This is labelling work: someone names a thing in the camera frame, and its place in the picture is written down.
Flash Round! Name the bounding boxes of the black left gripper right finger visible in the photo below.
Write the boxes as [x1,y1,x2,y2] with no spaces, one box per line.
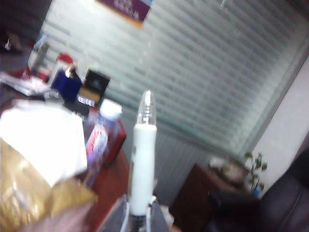
[146,196,170,232]

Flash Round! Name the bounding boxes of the black gold gift box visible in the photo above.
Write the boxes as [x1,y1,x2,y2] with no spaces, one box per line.
[76,69,111,107]

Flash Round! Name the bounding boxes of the red square box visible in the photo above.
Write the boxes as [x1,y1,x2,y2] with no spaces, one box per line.
[103,115,127,168]

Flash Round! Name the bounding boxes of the clear water bottle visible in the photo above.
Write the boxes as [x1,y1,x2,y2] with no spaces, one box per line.
[83,99,123,189]

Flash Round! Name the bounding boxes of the black leather sofa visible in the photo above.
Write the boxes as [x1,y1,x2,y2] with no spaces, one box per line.
[207,144,309,232]

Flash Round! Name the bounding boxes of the gold tissue box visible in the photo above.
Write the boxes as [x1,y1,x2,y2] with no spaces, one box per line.
[0,137,98,232]

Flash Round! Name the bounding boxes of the brown wooden cabinet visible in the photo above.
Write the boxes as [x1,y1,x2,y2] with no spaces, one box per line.
[170,163,252,218]

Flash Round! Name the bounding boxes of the green potted plant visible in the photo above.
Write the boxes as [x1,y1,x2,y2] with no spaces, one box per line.
[243,151,269,194]

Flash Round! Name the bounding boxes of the white pen clear cap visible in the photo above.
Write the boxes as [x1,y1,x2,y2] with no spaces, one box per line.
[128,89,158,232]

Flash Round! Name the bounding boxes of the blue container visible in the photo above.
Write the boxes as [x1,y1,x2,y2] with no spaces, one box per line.
[49,69,83,101]

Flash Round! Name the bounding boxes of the white window blinds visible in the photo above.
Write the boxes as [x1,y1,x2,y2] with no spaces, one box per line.
[36,0,309,160]

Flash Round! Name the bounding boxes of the white tissue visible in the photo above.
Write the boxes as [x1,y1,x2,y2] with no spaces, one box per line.
[0,100,88,188]

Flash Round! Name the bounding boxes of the purple wall poster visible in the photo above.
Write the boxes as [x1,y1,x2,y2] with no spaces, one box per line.
[95,0,155,30]

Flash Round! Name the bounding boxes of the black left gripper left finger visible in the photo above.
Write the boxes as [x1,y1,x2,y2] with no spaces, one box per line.
[98,194,131,232]

